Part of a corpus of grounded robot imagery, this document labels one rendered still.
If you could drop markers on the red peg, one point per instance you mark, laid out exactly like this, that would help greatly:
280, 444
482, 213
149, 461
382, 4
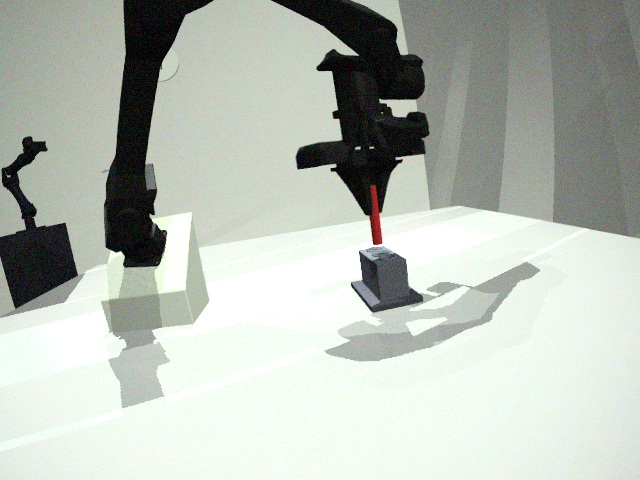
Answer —
374, 219

